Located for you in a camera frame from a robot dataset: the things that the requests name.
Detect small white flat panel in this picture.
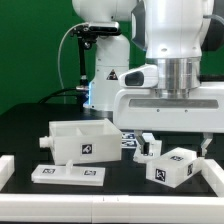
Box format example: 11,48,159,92
133,140,162,164

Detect black cables at base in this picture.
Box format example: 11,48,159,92
37,87,88,105

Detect white door panel with handle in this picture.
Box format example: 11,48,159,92
31,161,106,186

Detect white front fence rail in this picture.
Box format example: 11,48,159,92
0,194,224,224

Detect white cabinet body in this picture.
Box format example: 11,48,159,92
39,119,122,165

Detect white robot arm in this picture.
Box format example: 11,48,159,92
72,0,224,134

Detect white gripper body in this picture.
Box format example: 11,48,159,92
113,65,224,133

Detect black camera on stand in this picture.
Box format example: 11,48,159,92
70,22,127,113

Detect white marker base sheet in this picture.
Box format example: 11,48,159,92
120,132,157,150

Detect white left fence block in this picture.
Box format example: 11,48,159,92
0,155,15,191

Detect white closed box part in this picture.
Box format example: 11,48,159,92
146,147,201,188

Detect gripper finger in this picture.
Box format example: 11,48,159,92
200,133,213,157
134,130,149,155

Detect grey camera cable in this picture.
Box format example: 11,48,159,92
57,22,86,105

